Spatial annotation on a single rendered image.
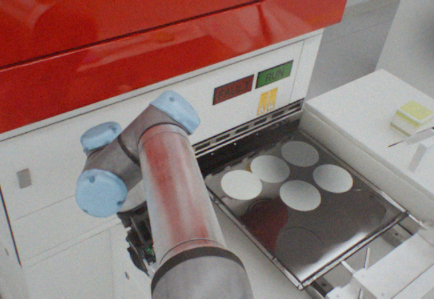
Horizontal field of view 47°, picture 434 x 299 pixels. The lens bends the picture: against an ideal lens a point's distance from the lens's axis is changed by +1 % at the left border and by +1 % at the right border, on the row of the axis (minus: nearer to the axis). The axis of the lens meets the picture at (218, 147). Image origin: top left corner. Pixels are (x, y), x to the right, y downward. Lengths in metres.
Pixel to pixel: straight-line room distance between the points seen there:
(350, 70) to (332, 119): 2.21
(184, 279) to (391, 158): 0.92
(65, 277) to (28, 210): 0.27
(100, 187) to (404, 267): 0.71
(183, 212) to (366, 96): 1.03
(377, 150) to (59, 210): 0.77
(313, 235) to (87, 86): 0.59
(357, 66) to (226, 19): 2.72
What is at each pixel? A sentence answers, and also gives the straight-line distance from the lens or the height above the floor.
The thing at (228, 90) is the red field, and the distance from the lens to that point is 1.14.
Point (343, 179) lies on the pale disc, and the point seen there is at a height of 0.90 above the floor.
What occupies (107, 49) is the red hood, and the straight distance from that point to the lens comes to 0.83.
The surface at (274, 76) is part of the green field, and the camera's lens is 1.23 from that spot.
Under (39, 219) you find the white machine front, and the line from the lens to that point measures 1.07.
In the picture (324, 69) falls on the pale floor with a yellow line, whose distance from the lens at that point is 3.50.
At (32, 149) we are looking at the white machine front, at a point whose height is 1.13.
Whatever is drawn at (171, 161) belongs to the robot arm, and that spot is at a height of 1.33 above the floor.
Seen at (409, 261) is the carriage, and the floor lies 0.88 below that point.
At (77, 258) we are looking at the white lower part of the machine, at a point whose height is 0.77.
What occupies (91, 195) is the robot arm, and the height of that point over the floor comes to 1.20.
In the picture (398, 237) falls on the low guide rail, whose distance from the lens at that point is 1.28.
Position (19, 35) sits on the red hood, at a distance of 0.76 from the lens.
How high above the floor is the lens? 1.75
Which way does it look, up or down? 41 degrees down
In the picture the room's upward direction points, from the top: 8 degrees clockwise
